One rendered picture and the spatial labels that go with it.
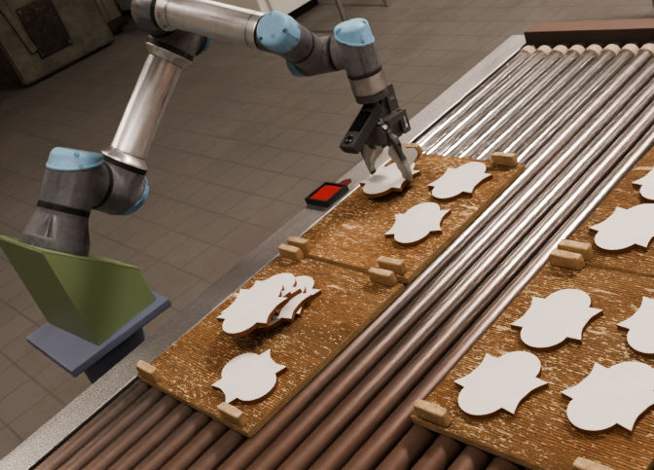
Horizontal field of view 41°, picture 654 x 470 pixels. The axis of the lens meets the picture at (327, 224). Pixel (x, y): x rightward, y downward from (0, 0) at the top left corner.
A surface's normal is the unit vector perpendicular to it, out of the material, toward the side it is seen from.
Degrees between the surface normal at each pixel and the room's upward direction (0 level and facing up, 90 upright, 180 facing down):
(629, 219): 0
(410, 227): 0
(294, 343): 0
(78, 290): 90
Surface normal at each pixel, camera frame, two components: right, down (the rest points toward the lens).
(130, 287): 0.69, 0.13
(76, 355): -0.33, -0.82
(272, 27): -0.47, -0.14
